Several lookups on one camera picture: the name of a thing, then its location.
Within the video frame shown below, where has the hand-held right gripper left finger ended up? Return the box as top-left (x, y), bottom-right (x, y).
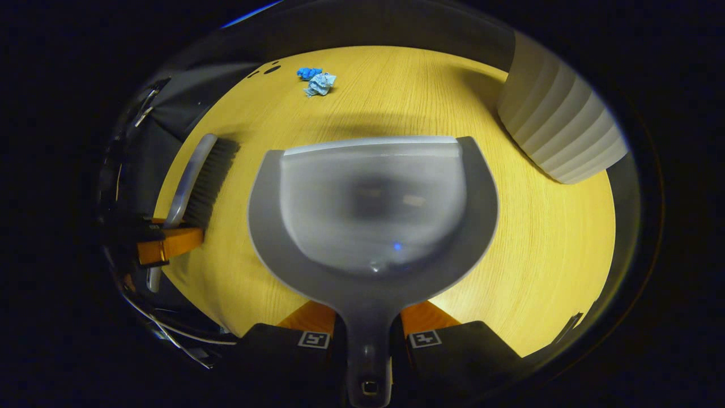
top-left (221, 300), bottom-right (347, 408)

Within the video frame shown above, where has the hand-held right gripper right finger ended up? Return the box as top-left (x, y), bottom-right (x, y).
top-left (391, 300), bottom-right (530, 408)

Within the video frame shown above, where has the small grey broom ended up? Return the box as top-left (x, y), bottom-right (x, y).
top-left (146, 133), bottom-right (241, 294)

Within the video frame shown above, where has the grey dustpan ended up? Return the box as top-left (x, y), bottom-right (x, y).
top-left (248, 135), bottom-right (500, 408)

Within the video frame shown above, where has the light blue paper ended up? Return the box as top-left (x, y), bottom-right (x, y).
top-left (304, 73), bottom-right (337, 97)

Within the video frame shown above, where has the white ribbed garbage bin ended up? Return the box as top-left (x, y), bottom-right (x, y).
top-left (497, 31), bottom-right (629, 185)

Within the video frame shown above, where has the wooden desktop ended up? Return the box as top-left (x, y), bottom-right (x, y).
top-left (153, 45), bottom-right (617, 358)

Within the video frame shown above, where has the white cable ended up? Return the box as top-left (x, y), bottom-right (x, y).
top-left (121, 290), bottom-right (238, 369)

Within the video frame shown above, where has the black desk edge bracket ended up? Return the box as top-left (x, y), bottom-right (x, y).
top-left (557, 311), bottom-right (584, 345)

